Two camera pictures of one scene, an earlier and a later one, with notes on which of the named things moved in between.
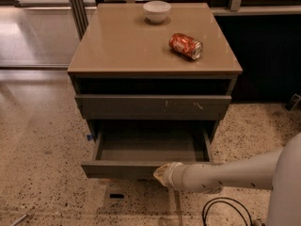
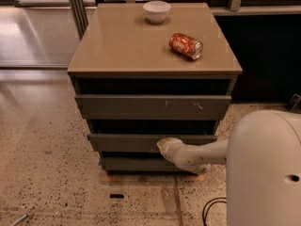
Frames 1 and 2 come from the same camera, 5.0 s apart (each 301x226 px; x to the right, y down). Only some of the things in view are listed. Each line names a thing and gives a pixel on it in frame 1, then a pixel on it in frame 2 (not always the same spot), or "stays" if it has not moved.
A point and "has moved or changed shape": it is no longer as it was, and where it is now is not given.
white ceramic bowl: (156, 11) stays
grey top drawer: (153, 107) stays
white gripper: (172, 174) → (169, 147)
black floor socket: (117, 196) stays
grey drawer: (128, 154) has moved or changed shape
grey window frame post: (78, 8) stays
